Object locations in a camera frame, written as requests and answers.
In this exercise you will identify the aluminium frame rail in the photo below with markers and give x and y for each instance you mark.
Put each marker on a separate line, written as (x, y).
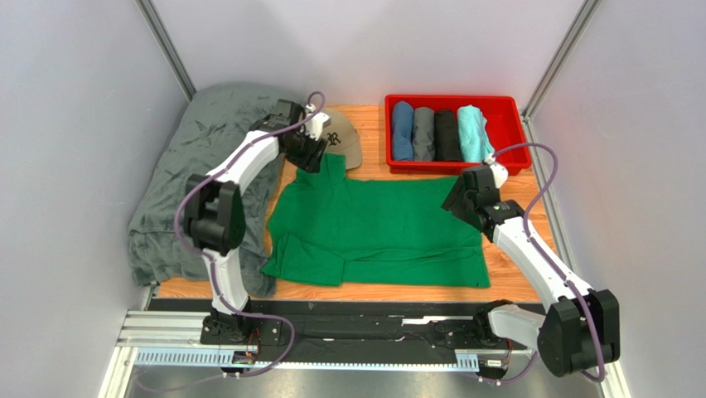
(159, 353)

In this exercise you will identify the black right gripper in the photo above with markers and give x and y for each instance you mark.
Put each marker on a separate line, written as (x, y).
(459, 200)

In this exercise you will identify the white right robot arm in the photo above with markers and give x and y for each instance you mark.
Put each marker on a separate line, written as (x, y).
(579, 328)

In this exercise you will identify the tan baseball cap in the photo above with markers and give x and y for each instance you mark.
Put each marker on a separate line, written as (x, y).
(342, 138)

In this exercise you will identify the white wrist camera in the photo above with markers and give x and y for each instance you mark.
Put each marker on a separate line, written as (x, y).
(499, 171)
(317, 120)

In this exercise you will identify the green t-shirt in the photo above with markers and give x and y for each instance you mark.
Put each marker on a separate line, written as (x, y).
(328, 229)

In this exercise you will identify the grey rolled t-shirt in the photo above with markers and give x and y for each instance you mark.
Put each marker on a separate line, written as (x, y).
(423, 135)

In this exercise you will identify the blue rolled t-shirt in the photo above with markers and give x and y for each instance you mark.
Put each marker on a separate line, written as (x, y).
(401, 133)

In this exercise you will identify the turquoise rolled t-shirt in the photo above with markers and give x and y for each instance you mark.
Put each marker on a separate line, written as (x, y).
(474, 142)

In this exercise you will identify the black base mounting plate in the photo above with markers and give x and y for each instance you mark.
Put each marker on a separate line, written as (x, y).
(356, 332)

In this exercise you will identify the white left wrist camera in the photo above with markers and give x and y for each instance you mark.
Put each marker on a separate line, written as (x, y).
(317, 120)

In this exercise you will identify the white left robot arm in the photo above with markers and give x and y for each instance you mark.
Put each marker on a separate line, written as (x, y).
(212, 213)

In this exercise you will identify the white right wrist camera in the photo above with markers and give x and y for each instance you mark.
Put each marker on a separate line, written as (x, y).
(499, 171)

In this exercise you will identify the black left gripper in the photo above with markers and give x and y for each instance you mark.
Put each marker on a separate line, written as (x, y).
(309, 162)

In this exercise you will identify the red plastic bin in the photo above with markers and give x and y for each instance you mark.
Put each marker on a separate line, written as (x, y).
(503, 127)

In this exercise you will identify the black rolled t-shirt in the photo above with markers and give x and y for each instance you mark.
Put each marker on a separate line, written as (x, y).
(446, 138)

